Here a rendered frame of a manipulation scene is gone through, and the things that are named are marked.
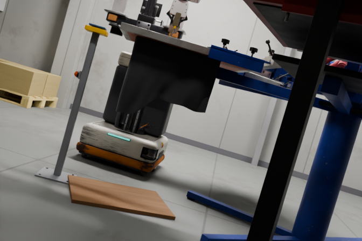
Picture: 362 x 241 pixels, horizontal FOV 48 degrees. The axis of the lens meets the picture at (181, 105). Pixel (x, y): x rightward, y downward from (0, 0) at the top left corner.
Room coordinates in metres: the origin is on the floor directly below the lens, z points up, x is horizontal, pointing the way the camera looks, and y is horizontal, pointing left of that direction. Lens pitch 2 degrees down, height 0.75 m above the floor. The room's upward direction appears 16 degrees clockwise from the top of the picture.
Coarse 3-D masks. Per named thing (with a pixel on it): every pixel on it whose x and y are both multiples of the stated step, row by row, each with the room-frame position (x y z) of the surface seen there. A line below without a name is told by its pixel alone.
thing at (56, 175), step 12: (96, 36) 2.49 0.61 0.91; (84, 72) 2.49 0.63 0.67; (84, 84) 2.49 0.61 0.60; (72, 108) 2.49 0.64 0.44; (72, 120) 2.49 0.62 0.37; (72, 132) 2.52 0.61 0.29; (60, 156) 2.49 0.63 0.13; (48, 168) 2.59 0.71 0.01; (60, 168) 2.49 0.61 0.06; (60, 180) 2.42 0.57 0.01
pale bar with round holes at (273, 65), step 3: (270, 57) 2.22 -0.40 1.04; (267, 60) 2.26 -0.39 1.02; (270, 60) 2.22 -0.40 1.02; (273, 60) 2.15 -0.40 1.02; (264, 63) 2.30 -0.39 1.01; (270, 63) 2.18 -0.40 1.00; (273, 63) 2.14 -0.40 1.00; (276, 63) 2.14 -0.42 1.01; (264, 66) 2.29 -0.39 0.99; (267, 66) 2.25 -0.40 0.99; (270, 66) 2.20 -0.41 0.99; (273, 66) 2.17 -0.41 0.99; (276, 66) 2.14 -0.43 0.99; (279, 66) 2.14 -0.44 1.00
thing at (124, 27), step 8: (128, 24) 2.12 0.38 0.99; (136, 32) 2.12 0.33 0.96; (144, 32) 2.12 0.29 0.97; (152, 32) 2.13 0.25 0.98; (160, 40) 2.13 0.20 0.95; (168, 40) 2.14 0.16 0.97; (176, 40) 2.14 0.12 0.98; (184, 48) 2.17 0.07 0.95; (192, 48) 2.15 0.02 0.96; (200, 48) 2.15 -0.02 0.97; (208, 48) 2.16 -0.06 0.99; (240, 72) 2.68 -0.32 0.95
